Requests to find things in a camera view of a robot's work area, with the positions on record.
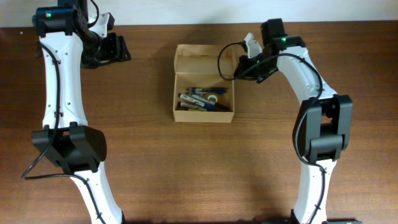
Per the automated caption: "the yellow tape roll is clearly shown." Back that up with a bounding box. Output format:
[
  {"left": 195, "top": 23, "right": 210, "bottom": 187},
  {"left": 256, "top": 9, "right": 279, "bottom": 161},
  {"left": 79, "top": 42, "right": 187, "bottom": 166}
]
[{"left": 205, "top": 93, "right": 228, "bottom": 105}]

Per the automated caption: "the brown cardboard box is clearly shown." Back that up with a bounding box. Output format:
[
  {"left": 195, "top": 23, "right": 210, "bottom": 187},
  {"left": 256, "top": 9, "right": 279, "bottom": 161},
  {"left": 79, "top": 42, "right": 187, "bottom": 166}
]
[{"left": 173, "top": 44, "right": 234, "bottom": 123}]

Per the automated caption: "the grey black permanent marker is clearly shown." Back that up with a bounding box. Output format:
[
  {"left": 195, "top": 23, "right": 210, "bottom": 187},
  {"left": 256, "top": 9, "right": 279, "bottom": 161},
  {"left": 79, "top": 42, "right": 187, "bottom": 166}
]
[{"left": 192, "top": 95, "right": 229, "bottom": 111}]

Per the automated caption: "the white marker blue cap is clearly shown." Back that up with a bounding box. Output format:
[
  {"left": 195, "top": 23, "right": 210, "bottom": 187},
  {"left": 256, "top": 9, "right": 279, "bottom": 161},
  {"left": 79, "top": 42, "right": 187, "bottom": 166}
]
[{"left": 178, "top": 93, "right": 216, "bottom": 111}]

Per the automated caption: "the blue pen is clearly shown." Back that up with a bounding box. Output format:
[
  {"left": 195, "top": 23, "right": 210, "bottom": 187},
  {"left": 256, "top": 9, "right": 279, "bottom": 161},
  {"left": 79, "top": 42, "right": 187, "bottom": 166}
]
[{"left": 186, "top": 87, "right": 228, "bottom": 95}]

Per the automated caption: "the white marker black cap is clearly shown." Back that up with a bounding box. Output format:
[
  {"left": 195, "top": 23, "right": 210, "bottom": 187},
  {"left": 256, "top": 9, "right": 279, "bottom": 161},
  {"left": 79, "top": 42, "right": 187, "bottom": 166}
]
[{"left": 178, "top": 102, "right": 203, "bottom": 109}]

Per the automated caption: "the black pen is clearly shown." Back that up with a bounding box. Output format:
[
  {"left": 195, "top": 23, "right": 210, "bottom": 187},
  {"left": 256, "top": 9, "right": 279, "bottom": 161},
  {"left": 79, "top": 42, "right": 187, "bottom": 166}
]
[{"left": 186, "top": 87, "right": 227, "bottom": 91}]

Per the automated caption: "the yellow highlighter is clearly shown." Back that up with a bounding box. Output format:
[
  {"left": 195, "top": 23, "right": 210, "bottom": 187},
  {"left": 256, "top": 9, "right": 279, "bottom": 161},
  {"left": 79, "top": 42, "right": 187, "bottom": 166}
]
[{"left": 180, "top": 108, "right": 207, "bottom": 112}]

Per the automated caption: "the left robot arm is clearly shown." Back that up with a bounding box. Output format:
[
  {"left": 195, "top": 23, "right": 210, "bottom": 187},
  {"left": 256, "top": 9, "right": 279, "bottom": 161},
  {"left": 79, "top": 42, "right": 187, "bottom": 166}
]
[{"left": 32, "top": 0, "right": 131, "bottom": 224}]

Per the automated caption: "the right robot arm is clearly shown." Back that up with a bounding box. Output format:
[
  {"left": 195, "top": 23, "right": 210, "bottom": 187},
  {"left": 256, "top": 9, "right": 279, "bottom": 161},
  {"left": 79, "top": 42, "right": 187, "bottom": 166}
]
[{"left": 233, "top": 19, "right": 353, "bottom": 223}]

